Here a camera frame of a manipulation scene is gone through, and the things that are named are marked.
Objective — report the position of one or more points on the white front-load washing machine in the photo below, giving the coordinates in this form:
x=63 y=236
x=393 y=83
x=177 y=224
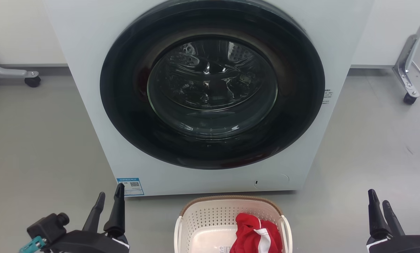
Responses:
x=83 y=88

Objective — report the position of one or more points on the white perforated laundry basket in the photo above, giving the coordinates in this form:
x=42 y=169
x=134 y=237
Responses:
x=210 y=218

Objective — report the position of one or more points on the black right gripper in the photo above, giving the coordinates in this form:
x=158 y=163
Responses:
x=403 y=245

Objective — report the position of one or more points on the white paper label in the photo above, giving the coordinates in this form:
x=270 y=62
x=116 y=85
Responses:
x=224 y=250

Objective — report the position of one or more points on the steel washing machine drum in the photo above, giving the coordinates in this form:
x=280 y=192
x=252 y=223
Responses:
x=210 y=73

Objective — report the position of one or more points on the blue energy label sticker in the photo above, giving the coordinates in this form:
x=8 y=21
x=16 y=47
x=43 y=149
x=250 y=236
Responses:
x=130 y=186

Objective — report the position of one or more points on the black caster wheel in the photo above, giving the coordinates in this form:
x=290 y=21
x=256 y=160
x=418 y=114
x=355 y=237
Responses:
x=409 y=98
x=32 y=82

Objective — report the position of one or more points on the grey stand leg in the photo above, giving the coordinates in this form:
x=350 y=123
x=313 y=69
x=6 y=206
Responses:
x=2 y=72
x=405 y=59

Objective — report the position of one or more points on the red and white garment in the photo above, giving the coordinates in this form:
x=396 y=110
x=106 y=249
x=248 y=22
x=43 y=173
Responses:
x=248 y=235

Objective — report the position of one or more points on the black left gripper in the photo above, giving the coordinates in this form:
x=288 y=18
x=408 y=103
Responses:
x=87 y=244

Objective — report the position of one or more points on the round black washing machine door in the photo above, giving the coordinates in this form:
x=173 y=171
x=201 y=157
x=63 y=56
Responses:
x=125 y=116

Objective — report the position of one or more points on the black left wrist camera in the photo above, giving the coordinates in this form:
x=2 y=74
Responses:
x=46 y=228

